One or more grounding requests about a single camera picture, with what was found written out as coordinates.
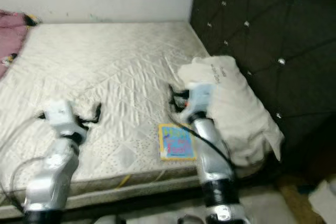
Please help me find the yellow blue children's book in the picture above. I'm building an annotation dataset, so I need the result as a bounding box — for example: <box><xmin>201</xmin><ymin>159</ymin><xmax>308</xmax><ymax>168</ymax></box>
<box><xmin>157</xmin><ymin>123</ymin><xmax>196</xmax><ymax>161</ymax></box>

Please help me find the white pillow with print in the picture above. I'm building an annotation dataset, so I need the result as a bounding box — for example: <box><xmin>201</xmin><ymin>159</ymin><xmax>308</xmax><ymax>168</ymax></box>
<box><xmin>177</xmin><ymin>56</ymin><xmax>285</xmax><ymax>169</ymax></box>

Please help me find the quilted white mattress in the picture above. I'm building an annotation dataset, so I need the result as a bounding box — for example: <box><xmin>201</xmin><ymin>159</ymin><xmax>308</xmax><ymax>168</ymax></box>
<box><xmin>0</xmin><ymin>22</ymin><xmax>237</xmax><ymax>219</ymax></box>

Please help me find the silver left robot leg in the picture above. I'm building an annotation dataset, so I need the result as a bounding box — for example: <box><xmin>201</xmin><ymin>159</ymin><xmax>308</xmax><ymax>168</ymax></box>
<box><xmin>94</xmin><ymin>215</ymin><xmax>127</xmax><ymax>224</ymax></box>

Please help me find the silver robot leg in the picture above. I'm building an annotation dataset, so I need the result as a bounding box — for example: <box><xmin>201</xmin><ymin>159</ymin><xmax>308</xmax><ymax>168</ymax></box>
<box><xmin>176</xmin><ymin>215</ymin><xmax>205</xmax><ymax>224</ymax></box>
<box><xmin>94</xmin><ymin>215</ymin><xmax>127</xmax><ymax>224</ymax></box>

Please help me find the pink cartoon print blanket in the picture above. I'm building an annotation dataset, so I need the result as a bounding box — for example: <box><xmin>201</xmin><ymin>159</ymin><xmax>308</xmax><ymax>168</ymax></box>
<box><xmin>0</xmin><ymin>10</ymin><xmax>37</xmax><ymax>78</ymax></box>

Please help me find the silver right robot leg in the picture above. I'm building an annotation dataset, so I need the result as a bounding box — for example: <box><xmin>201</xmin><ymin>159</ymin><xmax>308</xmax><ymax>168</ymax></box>
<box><xmin>176</xmin><ymin>215</ymin><xmax>205</xmax><ymax>224</ymax></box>

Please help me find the dark tufted headboard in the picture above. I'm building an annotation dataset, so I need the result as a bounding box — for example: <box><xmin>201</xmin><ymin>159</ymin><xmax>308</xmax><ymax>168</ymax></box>
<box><xmin>189</xmin><ymin>0</ymin><xmax>336</xmax><ymax>172</ymax></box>

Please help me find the brown cardboard box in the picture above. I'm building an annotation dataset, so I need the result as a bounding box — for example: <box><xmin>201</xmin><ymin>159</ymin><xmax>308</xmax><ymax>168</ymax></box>
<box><xmin>276</xmin><ymin>174</ymin><xmax>316</xmax><ymax>224</ymax></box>

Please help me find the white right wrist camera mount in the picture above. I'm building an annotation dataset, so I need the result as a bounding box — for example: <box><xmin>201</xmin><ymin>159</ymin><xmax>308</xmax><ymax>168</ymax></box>
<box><xmin>186</xmin><ymin>82</ymin><xmax>213</xmax><ymax>121</ymax></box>

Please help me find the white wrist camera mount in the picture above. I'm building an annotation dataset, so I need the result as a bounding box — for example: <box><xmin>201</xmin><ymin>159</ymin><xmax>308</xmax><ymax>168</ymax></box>
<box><xmin>186</xmin><ymin>82</ymin><xmax>213</xmax><ymax>121</ymax></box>
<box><xmin>43</xmin><ymin>101</ymin><xmax>82</xmax><ymax>135</ymax></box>

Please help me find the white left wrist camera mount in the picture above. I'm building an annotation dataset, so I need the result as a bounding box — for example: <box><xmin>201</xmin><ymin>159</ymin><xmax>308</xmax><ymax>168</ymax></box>
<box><xmin>43</xmin><ymin>101</ymin><xmax>82</xmax><ymax>135</ymax></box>

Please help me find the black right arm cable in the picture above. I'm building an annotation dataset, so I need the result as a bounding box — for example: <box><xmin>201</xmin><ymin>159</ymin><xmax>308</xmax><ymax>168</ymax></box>
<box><xmin>168</xmin><ymin>109</ymin><xmax>237</xmax><ymax>169</ymax></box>

